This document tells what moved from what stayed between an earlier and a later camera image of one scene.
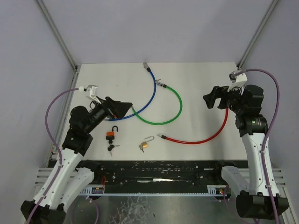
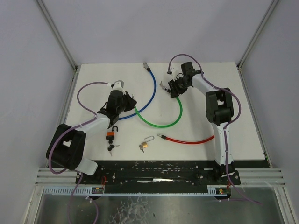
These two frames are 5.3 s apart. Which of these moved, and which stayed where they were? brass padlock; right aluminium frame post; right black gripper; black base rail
Moved: right black gripper
Stayed: black base rail; brass padlock; right aluminium frame post
